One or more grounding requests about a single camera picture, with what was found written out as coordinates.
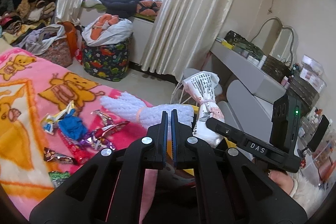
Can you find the green black snack packet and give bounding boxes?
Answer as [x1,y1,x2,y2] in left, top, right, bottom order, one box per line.
[49,171,71,188]

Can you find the white printed plastic bag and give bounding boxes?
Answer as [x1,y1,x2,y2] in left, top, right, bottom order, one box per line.
[182,70,226,148]

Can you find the blue wrapper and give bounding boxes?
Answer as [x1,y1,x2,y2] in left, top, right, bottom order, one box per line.
[58,109,88,140]

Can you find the person's right hand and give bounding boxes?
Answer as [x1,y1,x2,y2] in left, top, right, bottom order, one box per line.
[268,170,298,197]

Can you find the red snack wrapper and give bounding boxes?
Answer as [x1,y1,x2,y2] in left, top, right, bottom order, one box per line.
[59,131,90,165]

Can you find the grey white dressing table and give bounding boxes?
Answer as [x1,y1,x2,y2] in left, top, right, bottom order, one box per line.
[210,42,286,103]

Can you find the brown chocolate bar wrapper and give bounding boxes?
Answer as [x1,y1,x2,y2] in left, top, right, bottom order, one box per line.
[43,147,76,164]

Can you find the clear cosmetics organizer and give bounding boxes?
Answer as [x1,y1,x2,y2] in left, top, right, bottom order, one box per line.
[288,55,326,109]

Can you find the pink cartoon bear blanket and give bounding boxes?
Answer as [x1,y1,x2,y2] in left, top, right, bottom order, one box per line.
[1,48,147,218]

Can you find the yellow white snack wrapper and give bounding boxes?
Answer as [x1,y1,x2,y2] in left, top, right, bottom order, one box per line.
[41,100,75,135]

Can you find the green patterned box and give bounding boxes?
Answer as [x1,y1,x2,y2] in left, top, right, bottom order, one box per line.
[224,30,264,60]

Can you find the curved vanity mirror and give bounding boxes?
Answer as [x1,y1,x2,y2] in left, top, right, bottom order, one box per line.
[251,17,298,67]

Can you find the dinosaur print laundry basket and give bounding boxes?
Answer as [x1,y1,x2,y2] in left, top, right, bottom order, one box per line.
[81,38,132,82]

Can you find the right cream curtain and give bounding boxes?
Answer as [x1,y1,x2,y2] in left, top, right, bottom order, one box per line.
[140,0,233,80]

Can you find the floral fabric basket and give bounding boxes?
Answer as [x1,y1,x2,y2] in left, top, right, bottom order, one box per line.
[39,39,73,68]

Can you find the white orange clothes bundle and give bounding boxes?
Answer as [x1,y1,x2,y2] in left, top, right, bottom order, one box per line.
[82,14,133,47]

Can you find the orange bag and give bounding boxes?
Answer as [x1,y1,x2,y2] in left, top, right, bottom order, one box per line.
[59,22,82,64]

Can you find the clothes on window sill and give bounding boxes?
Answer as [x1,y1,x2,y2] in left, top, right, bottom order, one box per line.
[81,0,163,21]

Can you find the pile of clothes on bed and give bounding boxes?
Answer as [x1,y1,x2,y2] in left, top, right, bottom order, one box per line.
[1,0,57,46]

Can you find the round grey wire stool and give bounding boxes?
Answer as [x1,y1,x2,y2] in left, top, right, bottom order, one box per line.
[170,68,223,105]

